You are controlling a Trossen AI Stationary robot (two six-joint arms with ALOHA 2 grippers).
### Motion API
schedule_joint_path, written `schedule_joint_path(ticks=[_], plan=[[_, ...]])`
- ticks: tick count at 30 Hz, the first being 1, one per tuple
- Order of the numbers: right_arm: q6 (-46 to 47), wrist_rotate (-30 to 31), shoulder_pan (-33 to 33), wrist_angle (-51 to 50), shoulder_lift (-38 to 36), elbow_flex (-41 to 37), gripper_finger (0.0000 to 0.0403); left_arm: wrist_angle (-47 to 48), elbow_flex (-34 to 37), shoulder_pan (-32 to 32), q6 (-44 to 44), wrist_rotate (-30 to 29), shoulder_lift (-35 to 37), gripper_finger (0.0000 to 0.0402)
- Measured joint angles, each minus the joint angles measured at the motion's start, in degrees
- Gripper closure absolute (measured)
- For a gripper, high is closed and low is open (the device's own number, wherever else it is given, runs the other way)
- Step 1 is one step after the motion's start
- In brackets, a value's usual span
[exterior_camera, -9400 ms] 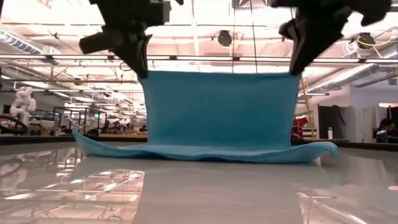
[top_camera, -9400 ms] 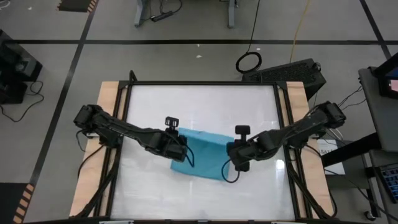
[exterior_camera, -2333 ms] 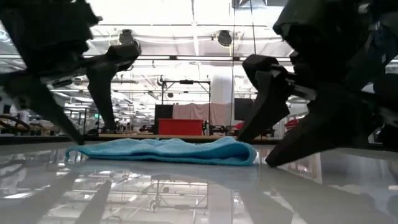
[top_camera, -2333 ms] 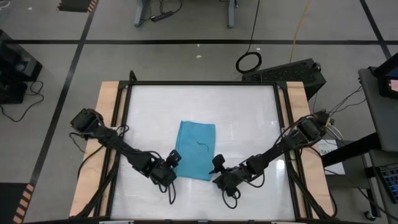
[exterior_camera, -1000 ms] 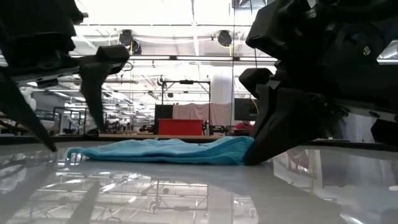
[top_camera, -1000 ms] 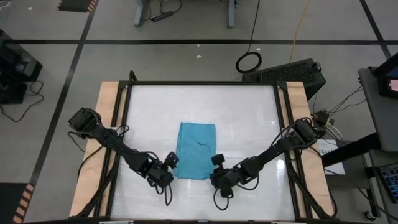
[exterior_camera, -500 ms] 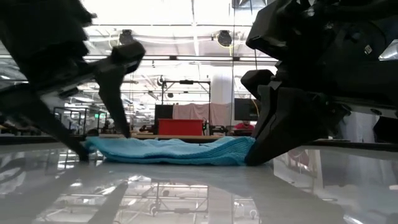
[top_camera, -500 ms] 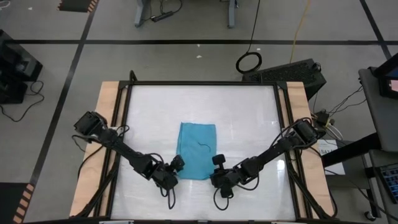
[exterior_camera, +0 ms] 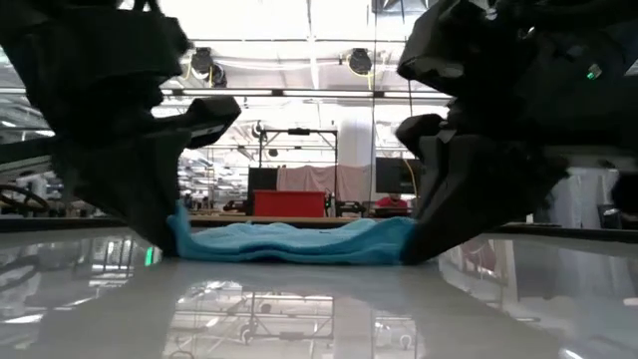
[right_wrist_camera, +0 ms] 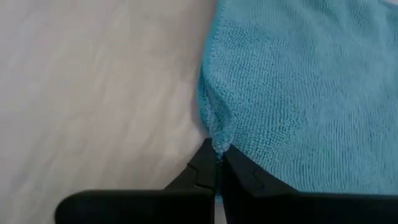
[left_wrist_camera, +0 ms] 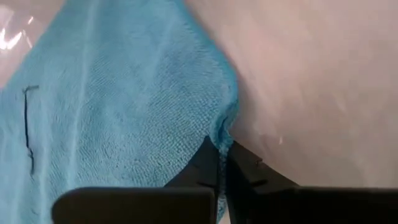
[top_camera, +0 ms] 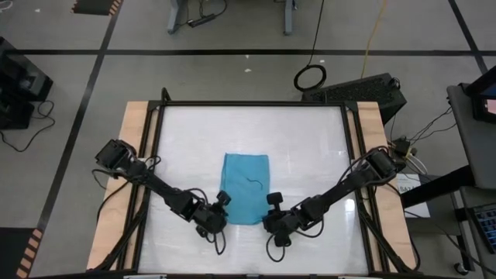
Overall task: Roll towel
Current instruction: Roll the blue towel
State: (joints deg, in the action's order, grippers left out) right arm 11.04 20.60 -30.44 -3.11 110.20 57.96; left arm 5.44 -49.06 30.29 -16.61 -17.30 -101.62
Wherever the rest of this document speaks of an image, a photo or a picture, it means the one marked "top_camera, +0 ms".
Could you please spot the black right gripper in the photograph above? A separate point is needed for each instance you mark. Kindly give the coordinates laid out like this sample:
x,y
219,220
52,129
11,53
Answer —
x,y
284,222

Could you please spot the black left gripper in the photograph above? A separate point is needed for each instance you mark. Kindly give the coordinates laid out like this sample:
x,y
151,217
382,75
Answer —
x,y
212,220

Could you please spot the blue microfibre towel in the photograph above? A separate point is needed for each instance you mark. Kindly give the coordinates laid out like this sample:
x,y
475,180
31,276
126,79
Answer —
x,y
244,170

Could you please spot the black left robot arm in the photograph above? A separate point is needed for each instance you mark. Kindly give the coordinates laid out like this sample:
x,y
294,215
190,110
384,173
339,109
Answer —
x,y
162,188

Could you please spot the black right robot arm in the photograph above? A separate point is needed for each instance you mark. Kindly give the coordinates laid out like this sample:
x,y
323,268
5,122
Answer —
x,y
341,190

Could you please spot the wooden side board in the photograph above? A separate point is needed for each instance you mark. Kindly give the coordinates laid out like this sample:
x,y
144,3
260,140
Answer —
x,y
372,120
131,120

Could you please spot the white paper sheet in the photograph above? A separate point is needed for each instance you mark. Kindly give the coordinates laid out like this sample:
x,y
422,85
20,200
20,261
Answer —
x,y
416,205

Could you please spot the black power adapter hub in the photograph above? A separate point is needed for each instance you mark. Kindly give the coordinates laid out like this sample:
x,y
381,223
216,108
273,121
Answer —
x,y
401,146

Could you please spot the black computer tower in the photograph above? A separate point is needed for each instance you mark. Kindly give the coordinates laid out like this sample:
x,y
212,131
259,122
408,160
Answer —
x,y
356,91

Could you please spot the black desk beam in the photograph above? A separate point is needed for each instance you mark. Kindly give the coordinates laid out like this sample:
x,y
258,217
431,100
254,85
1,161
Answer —
x,y
438,188

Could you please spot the black caster wheel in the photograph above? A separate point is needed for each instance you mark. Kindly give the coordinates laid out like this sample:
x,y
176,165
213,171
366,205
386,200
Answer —
x,y
461,269

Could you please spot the black power strip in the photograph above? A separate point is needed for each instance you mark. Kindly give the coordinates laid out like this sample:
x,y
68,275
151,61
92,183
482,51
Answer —
x,y
201,20

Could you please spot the grey desk leg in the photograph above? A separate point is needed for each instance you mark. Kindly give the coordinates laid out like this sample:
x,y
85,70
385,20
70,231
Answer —
x,y
288,17
175,17

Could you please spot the black mat orange stripes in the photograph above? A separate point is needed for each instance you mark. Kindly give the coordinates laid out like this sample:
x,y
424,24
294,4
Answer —
x,y
93,5
11,252

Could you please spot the blue lit keyboard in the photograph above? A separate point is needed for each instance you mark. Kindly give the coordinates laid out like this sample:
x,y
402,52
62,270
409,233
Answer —
x,y
486,226

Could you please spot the grey desk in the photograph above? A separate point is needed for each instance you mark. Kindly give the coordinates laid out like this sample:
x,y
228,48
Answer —
x,y
476,147

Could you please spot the black monitor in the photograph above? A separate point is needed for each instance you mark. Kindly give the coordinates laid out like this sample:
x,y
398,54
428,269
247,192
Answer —
x,y
482,112

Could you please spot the black equipment stack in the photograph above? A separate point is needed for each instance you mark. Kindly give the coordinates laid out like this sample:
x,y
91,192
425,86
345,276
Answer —
x,y
19,81

